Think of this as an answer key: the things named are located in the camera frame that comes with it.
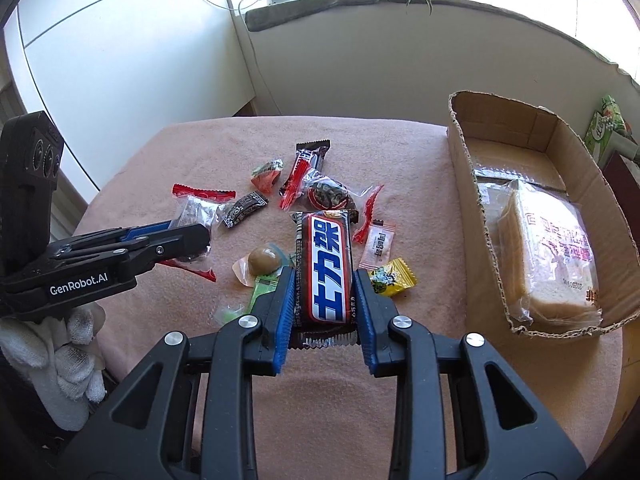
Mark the pink table cloth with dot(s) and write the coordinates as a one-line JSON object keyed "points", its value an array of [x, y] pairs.
{"points": [[400, 160]]}

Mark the clear red-ended snack packet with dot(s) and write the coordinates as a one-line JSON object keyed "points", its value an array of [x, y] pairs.
{"points": [[192, 210]]}

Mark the green tissue box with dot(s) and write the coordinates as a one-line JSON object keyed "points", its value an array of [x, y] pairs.
{"points": [[602, 127]]}

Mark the small black snack packet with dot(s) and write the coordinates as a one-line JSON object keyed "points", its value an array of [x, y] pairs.
{"points": [[242, 210]]}

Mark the white cabinet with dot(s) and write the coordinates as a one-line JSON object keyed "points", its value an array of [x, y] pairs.
{"points": [[125, 85]]}

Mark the white and orange sachet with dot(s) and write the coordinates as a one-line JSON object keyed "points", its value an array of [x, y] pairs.
{"points": [[377, 247]]}

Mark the person's left hand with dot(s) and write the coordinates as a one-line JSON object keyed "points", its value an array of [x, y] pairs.
{"points": [[60, 370]]}

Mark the large brown chocolate bar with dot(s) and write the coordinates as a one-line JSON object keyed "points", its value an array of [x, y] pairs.
{"points": [[325, 270]]}

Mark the green and red candy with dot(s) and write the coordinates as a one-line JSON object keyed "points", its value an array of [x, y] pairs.
{"points": [[266, 177]]}

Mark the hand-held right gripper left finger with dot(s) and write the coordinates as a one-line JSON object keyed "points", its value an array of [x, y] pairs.
{"points": [[285, 310]]}

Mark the bagged sliced bread loaf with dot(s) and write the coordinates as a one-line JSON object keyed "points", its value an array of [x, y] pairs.
{"points": [[545, 260]]}

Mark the dark red box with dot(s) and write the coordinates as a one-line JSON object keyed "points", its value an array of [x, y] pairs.
{"points": [[622, 195]]}

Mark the brown egg in clear packet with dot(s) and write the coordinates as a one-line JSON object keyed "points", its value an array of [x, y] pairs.
{"points": [[260, 260]]}

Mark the clear packet of dark dates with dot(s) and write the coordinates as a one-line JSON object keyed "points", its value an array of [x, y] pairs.
{"points": [[327, 194]]}

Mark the small dark chocolate bar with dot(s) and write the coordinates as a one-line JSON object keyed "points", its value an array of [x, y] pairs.
{"points": [[302, 165]]}

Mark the cardboard box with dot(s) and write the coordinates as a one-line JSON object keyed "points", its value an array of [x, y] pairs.
{"points": [[462, 185]]}

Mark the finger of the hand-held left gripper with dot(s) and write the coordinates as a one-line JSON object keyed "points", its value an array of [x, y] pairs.
{"points": [[145, 230], [180, 245]]}

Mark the yellow wrapped candy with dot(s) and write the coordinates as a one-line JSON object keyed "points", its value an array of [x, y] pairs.
{"points": [[395, 280]]}

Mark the green clear mint packet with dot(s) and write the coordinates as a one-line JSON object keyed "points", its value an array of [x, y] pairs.
{"points": [[260, 292]]}

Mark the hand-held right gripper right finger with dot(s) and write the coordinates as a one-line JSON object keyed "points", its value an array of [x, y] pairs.
{"points": [[364, 320]]}

